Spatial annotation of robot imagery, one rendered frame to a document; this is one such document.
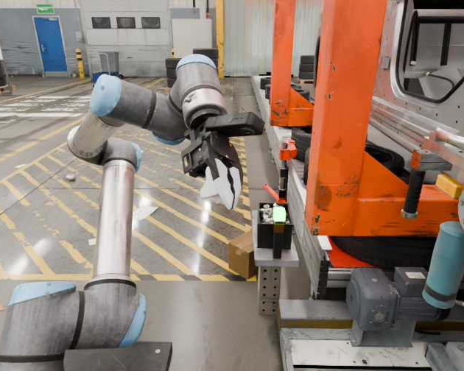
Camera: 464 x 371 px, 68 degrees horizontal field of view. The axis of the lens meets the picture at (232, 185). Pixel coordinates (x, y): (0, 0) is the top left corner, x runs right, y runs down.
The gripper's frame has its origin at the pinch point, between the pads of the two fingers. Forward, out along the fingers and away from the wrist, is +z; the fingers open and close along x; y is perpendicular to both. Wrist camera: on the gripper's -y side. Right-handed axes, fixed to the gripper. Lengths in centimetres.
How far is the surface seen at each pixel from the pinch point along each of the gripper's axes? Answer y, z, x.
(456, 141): -33, -14, -50
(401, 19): -46, -123, -120
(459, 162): -31, -8, -49
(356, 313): 22, 10, -90
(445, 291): -10, 14, -80
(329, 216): 14, -23, -78
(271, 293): 62, -10, -98
